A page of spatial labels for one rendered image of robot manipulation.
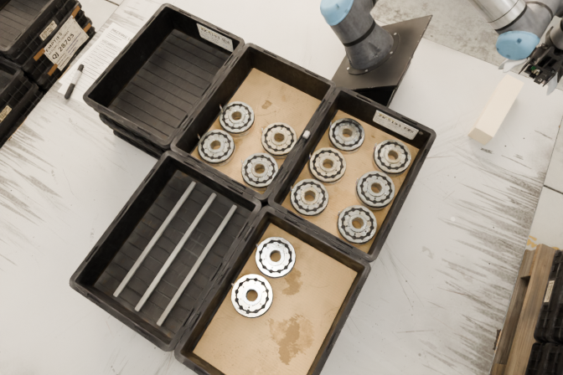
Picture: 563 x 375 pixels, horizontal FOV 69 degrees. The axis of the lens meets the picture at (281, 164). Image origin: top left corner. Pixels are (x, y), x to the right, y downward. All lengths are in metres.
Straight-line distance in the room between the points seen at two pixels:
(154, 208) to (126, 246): 0.12
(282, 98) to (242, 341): 0.69
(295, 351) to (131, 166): 0.75
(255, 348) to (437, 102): 0.96
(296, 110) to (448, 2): 1.72
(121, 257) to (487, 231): 1.04
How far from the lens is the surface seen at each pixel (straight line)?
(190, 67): 1.37
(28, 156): 1.56
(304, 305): 1.09
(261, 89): 1.29
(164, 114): 1.30
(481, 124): 1.44
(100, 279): 1.20
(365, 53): 1.31
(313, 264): 1.10
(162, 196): 1.19
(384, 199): 1.14
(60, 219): 1.43
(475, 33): 2.71
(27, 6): 2.26
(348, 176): 1.17
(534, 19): 1.06
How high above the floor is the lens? 1.92
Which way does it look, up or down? 68 degrees down
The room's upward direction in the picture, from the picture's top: 1 degrees counter-clockwise
